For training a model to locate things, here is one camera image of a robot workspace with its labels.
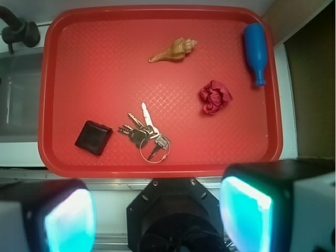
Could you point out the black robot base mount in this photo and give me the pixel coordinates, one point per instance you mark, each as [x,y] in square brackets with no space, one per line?
[175,215]

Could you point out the grey metal bin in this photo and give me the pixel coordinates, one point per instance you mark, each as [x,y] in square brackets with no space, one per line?
[20,91]

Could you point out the red plastic tray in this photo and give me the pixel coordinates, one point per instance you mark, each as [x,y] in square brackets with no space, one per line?
[95,67]

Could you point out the tan spiral seashell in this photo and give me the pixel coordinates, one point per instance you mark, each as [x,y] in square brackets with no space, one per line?
[176,52]

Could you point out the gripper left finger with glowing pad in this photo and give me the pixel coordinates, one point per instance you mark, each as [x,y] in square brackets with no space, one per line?
[55,215]

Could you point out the bunch of keys on ring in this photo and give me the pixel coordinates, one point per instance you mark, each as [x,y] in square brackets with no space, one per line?
[142,134]

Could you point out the blue plastic bottle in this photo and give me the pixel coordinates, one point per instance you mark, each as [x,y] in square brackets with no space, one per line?
[256,51]

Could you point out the crumpled red paper ball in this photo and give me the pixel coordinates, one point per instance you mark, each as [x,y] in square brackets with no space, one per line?
[215,95]

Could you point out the black clamp knob fixture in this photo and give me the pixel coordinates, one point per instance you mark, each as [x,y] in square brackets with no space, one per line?
[18,30]

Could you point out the small black square case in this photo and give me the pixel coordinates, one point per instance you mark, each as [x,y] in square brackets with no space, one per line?
[93,137]

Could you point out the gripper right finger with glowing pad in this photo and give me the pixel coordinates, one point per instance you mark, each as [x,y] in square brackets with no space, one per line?
[286,205]

